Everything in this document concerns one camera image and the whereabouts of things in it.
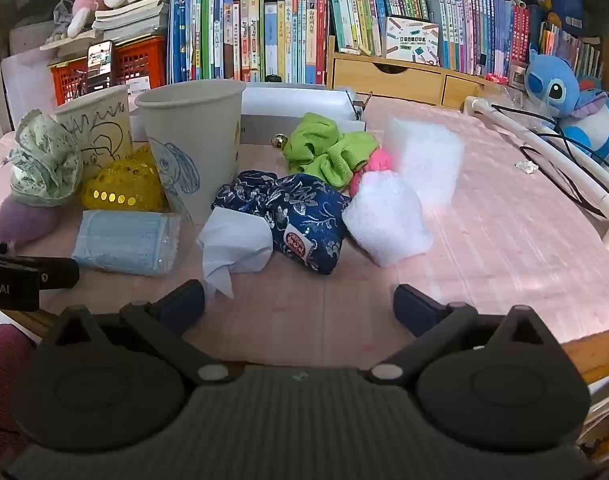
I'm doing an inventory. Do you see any row of upright books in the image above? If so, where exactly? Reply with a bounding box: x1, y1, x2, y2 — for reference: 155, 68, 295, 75
165, 0, 605, 86

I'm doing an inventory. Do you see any pink knitted cloth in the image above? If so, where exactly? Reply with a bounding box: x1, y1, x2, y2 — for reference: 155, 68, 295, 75
349, 149, 394, 197

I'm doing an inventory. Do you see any person's maroon clothing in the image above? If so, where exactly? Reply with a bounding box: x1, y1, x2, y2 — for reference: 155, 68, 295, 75
0, 324, 36, 463

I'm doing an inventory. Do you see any white printed carton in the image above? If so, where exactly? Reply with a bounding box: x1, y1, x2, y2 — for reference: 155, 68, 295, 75
381, 16, 441, 67

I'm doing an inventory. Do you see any white crumpled tissue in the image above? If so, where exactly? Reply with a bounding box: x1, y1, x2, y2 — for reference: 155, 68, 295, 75
196, 207, 274, 301

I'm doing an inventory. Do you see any yellow mesh sponge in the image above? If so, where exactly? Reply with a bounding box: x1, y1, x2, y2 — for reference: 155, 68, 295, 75
80, 145, 168, 213

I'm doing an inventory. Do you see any paper cup with blue drawing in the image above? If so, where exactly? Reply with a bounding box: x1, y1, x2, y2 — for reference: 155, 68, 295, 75
135, 79, 246, 225

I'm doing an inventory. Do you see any purple sponge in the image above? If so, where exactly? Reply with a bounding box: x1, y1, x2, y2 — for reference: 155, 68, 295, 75
0, 195, 60, 250

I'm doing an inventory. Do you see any stack of lying books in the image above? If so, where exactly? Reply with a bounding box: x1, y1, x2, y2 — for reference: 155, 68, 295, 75
39, 0, 174, 52

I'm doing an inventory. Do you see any green microfibre cloth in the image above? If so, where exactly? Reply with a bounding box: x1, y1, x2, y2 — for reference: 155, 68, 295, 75
282, 112, 380, 192

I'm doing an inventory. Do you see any blue alien plush toy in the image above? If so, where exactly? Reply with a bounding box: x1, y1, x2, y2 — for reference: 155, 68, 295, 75
523, 49, 609, 162

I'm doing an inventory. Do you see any black smartphone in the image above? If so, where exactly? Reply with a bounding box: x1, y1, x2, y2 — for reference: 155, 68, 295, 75
86, 40, 115, 95

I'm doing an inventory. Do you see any blue face mask pack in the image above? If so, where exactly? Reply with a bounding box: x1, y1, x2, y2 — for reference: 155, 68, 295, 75
73, 210, 181, 277

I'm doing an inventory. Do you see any white fluffy cloth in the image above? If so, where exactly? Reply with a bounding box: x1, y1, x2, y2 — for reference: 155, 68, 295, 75
341, 170, 434, 268

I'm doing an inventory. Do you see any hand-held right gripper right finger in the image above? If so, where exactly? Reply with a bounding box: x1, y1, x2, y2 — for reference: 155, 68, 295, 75
367, 284, 559, 386

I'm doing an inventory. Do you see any wooden drawer organiser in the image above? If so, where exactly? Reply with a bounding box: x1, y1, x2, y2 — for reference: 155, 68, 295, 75
327, 35, 508, 110

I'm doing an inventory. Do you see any blue floral cloth pouch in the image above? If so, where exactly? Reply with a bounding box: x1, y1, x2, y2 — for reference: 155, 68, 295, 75
212, 170, 351, 276

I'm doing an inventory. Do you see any red plastic basket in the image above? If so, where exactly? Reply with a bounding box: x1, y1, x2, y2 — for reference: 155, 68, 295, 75
48, 36, 166, 107

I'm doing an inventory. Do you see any paper cup with black drawing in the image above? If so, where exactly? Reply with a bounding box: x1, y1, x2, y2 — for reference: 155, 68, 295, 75
54, 84, 134, 182

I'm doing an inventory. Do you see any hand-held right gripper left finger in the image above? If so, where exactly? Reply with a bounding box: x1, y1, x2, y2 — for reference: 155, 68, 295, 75
49, 280, 231, 386

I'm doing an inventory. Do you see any black cable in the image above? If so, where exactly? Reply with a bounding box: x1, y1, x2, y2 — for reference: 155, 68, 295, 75
489, 104, 609, 211

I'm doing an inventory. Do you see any pink tablecloth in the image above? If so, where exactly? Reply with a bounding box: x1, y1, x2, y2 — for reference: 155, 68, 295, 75
0, 91, 609, 368

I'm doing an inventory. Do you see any pink plush toy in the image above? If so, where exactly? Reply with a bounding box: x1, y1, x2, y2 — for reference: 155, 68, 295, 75
66, 0, 131, 39

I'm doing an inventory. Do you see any black binder clip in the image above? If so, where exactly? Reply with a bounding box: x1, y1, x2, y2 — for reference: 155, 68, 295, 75
351, 92, 374, 122

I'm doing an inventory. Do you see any white storage box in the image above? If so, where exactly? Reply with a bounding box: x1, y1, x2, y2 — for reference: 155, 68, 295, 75
238, 85, 368, 147

